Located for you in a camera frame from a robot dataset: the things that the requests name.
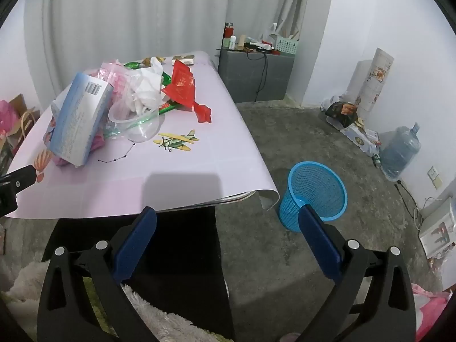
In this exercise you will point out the brown paper bag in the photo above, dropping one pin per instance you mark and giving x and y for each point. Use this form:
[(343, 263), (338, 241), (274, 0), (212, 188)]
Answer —
[(23, 115)]

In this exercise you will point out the printed wallpaper roll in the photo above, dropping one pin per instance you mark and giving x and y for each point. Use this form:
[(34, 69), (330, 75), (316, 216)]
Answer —
[(377, 78)]

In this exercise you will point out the clear plastic cup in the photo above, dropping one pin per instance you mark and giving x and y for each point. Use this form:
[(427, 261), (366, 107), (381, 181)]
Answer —
[(142, 128)]

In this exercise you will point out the white appliance box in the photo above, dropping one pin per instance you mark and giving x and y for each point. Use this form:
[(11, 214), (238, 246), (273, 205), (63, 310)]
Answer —
[(440, 228)]

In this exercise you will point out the large green snack bag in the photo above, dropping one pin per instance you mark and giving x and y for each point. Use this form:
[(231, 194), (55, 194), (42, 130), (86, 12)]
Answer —
[(169, 107)]

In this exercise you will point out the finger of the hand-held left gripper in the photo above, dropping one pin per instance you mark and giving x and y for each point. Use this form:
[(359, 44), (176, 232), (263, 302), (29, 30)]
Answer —
[(21, 178)]

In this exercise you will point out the person's black trousers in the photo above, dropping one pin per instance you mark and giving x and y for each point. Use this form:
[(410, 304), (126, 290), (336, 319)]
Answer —
[(178, 249)]

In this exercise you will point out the small gold white box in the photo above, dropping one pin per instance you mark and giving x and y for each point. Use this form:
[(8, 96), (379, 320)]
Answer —
[(183, 59)]

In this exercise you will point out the white mesh basket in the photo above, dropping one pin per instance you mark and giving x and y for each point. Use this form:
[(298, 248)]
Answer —
[(286, 44)]

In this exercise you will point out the light blue carton box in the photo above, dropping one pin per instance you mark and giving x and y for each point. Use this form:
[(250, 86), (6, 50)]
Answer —
[(82, 121)]

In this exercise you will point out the grey white curtain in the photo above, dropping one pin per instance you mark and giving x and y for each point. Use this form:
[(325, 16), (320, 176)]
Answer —
[(124, 25)]

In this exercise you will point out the grey cabinet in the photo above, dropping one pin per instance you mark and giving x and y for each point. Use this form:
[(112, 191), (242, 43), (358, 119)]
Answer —
[(242, 78)]

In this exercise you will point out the orange snack packet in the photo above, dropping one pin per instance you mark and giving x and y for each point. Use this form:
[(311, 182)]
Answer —
[(148, 60)]

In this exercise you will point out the blue water jug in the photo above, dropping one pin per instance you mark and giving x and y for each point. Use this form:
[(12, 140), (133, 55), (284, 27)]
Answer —
[(399, 151)]

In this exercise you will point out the red paper scrap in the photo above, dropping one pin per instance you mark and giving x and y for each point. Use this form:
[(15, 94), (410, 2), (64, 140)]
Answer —
[(203, 112)]

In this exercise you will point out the small white bottle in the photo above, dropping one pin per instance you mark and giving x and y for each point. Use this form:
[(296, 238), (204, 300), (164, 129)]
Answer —
[(232, 42)]

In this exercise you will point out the black snack bag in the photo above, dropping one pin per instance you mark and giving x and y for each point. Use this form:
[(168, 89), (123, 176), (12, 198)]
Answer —
[(342, 112)]

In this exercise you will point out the green drink can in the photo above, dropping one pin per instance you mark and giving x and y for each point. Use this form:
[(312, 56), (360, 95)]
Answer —
[(376, 160)]

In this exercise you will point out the pink plastic bag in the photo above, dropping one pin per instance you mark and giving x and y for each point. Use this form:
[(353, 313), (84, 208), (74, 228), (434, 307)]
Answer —
[(121, 78)]

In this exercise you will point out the white printed bag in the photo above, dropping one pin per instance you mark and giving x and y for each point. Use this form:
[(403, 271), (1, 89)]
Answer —
[(361, 135)]

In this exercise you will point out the green foil snack packet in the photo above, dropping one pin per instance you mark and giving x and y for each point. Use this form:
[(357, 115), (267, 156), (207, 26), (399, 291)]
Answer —
[(133, 65)]

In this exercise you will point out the pink printed tablecloth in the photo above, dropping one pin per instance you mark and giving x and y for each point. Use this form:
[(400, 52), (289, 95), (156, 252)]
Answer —
[(213, 114)]

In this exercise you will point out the blue mesh wastebasket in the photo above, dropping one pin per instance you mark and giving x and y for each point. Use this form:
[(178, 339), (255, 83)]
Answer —
[(313, 185)]

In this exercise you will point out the pink cloth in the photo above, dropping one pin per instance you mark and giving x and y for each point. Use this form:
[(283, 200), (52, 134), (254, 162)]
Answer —
[(431, 310)]

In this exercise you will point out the white fluffy blanket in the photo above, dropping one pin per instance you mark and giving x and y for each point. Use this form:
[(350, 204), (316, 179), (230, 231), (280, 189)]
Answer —
[(25, 281)]

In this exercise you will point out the wall socket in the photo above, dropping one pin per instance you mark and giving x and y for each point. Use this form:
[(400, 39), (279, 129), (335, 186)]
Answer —
[(434, 177)]

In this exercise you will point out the cardboard tube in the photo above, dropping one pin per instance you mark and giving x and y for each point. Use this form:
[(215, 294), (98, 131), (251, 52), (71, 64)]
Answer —
[(242, 41)]

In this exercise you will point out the red foil packet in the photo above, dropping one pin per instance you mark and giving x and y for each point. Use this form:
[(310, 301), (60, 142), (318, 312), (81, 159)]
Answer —
[(183, 83)]

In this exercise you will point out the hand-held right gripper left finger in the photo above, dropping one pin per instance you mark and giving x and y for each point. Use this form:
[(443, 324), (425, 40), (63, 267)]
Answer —
[(137, 242)]

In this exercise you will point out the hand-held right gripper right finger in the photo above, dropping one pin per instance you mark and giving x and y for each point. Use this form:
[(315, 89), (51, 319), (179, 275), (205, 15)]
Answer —
[(320, 242)]

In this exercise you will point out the white plastic bag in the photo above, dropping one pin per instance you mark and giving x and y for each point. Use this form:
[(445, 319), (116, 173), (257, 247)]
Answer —
[(331, 102), (273, 32), (146, 85)]

